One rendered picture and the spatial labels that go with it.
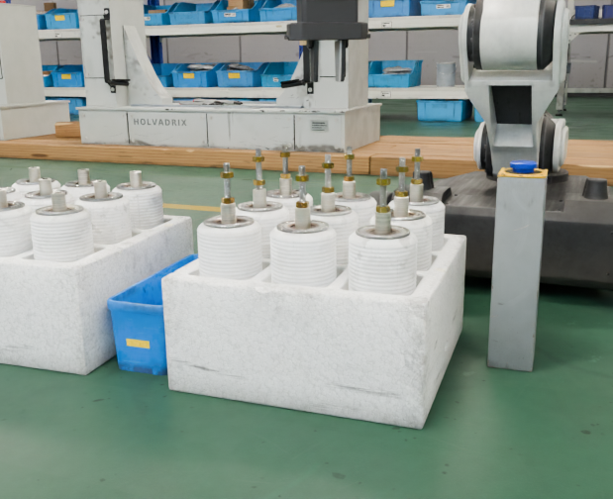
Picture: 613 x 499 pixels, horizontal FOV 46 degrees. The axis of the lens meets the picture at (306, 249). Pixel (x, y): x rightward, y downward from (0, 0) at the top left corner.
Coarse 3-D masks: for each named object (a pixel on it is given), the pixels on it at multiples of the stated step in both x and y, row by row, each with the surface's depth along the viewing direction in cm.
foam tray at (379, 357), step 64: (448, 256) 113; (192, 320) 105; (256, 320) 101; (320, 320) 98; (384, 320) 94; (448, 320) 112; (192, 384) 107; (256, 384) 104; (320, 384) 100; (384, 384) 97
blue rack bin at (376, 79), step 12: (372, 60) 591; (384, 60) 612; (396, 60) 608; (408, 60) 605; (420, 60) 588; (372, 72) 590; (420, 72) 598; (372, 84) 573; (384, 84) 570; (396, 84) 566; (408, 84) 564
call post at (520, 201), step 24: (504, 192) 108; (528, 192) 107; (504, 216) 109; (528, 216) 108; (504, 240) 110; (528, 240) 109; (504, 264) 111; (528, 264) 109; (504, 288) 112; (528, 288) 110; (504, 312) 113; (528, 312) 111; (504, 336) 114; (528, 336) 112; (504, 360) 115; (528, 360) 113
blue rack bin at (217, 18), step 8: (224, 0) 629; (264, 0) 623; (216, 8) 617; (224, 8) 629; (256, 8) 611; (216, 16) 609; (224, 16) 606; (232, 16) 603; (240, 16) 601; (248, 16) 599; (256, 16) 613
